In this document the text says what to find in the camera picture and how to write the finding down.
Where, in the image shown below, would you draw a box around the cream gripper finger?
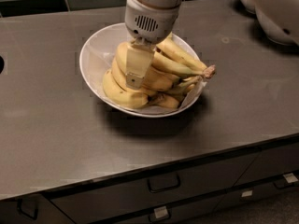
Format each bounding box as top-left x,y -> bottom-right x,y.
125,37 -> 154,90

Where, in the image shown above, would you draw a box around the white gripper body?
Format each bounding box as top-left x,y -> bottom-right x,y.
125,0 -> 180,44

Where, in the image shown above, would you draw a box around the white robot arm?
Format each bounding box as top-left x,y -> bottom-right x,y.
125,0 -> 299,90

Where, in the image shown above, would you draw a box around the green-stemmed centre banana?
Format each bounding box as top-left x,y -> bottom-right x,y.
154,68 -> 181,85

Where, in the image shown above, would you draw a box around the small bottom yellow banana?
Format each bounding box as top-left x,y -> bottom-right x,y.
149,93 -> 179,109

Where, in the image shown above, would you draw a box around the upper middle drawer handle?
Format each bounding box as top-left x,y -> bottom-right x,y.
147,174 -> 181,193

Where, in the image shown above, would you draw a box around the drawer handle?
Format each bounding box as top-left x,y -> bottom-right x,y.
149,206 -> 171,223
147,174 -> 181,193
17,199 -> 39,221
274,173 -> 299,189

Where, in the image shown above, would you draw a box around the lower middle drawer handle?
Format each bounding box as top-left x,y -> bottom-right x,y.
149,206 -> 171,223

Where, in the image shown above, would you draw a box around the left drawer handle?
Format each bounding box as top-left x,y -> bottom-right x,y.
17,199 -> 39,221

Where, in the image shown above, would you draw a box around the right drawer handle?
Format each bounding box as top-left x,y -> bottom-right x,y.
274,173 -> 299,189

